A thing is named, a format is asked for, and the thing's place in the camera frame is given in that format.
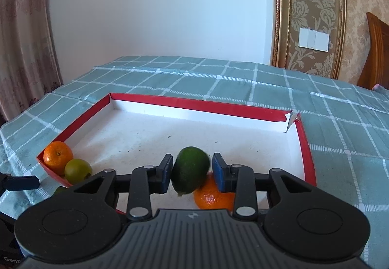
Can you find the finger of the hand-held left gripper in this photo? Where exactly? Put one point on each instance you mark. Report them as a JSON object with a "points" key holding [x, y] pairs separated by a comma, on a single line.
{"points": [[22, 183]]}

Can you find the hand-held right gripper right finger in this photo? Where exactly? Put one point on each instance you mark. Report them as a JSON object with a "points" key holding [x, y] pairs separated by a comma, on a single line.
{"points": [[218, 172]]}

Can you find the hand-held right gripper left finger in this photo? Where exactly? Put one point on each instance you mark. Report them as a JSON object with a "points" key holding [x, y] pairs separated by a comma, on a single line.
{"points": [[165, 173]]}

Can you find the dark green oval fruit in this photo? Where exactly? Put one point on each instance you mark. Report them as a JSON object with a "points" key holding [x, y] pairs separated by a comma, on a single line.
{"points": [[190, 168]]}

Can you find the orange mandarin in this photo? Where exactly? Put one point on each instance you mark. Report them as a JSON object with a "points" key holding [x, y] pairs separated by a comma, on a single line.
{"points": [[56, 155], [209, 197]]}

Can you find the red cardboard box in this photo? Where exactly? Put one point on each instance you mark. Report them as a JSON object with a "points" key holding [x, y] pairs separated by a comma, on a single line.
{"points": [[136, 135]]}

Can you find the round yellow-green fruit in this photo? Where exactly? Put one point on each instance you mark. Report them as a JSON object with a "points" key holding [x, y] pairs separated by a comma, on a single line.
{"points": [[77, 170]]}

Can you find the pink cloth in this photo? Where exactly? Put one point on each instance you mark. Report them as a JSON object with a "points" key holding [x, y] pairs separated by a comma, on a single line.
{"points": [[378, 86]]}

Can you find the white wall switch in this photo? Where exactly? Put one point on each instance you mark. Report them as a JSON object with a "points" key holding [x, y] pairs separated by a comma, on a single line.
{"points": [[313, 39]]}

